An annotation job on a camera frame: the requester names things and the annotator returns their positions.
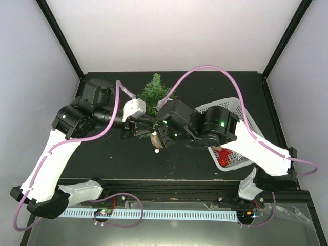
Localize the white ball string lights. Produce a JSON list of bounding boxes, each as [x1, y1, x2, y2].
[[151, 123, 162, 153]]

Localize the small green christmas tree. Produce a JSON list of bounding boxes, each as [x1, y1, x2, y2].
[[138, 73, 177, 149]]

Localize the white plastic perforated basket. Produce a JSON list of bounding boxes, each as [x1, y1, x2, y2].
[[195, 97, 264, 172]]

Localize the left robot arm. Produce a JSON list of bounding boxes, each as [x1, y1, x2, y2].
[[10, 79, 153, 219]]

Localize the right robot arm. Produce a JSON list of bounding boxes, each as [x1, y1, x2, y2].
[[157, 100, 297, 207]]

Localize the red star ornament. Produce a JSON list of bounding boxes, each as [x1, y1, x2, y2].
[[218, 148, 232, 162]]

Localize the red gift box ornament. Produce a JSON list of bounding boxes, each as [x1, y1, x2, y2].
[[218, 159, 230, 167]]

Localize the silver star ornament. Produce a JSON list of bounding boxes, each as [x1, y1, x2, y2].
[[232, 152, 246, 162]]

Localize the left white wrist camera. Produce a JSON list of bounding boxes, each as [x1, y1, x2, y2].
[[122, 98, 146, 122]]

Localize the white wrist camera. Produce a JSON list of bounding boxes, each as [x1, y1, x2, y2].
[[154, 98, 172, 111], [122, 98, 146, 122]]

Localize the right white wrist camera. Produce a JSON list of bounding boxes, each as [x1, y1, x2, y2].
[[154, 98, 172, 111]]

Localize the white slotted cable duct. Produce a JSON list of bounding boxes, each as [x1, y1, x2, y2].
[[60, 208, 238, 222]]

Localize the left black frame post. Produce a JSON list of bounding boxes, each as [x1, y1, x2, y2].
[[36, 0, 84, 78]]

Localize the black frame post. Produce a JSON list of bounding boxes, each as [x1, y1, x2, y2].
[[262, 0, 312, 80], [36, 0, 84, 78]]

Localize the right black frame post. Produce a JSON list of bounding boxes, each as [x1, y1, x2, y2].
[[262, 0, 312, 80]]

